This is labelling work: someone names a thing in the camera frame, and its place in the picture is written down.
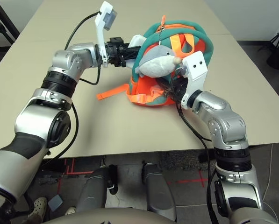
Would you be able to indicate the orange and teal backpack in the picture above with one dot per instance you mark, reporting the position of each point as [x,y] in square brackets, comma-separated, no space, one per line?
[200,39]

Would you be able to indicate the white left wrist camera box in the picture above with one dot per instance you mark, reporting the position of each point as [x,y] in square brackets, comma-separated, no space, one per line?
[100,35]

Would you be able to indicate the grey robot right leg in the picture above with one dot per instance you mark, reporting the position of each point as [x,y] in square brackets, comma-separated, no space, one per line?
[159,191]

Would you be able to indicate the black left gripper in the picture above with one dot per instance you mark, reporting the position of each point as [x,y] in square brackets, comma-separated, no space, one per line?
[117,53]

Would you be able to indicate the grey square foot pedal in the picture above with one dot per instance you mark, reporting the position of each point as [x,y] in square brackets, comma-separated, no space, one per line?
[55,203]

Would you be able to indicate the grey white plush toy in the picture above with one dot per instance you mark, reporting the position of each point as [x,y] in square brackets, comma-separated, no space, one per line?
[153,65]

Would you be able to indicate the black tripod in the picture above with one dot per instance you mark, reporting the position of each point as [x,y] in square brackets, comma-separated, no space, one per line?
[278,51]

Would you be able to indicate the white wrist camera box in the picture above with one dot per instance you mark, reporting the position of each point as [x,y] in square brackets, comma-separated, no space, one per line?
[100,35]
[196,63]

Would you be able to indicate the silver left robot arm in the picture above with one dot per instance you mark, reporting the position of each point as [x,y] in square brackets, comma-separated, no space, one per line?
[66,60]

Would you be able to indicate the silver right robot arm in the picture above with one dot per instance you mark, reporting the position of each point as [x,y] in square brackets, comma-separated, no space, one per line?
[225,121]

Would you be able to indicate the grey robot leg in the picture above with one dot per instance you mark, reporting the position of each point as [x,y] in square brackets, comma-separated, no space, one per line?
[159,191]
[97,186]

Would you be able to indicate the white perforated clog shoe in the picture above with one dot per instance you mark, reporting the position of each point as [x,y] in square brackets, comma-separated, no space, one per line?
[70,210]
[37,206]

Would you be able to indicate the grey robot left leg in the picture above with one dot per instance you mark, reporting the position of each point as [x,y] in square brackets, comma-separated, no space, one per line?
[97,186]

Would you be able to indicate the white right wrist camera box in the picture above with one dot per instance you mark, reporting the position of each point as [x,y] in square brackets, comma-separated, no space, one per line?
[196,63]

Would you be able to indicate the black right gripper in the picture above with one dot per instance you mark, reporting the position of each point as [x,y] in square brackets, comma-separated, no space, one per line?
[179,88]

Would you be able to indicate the beige robot torso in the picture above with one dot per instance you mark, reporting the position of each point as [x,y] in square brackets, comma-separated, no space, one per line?
[106,217]

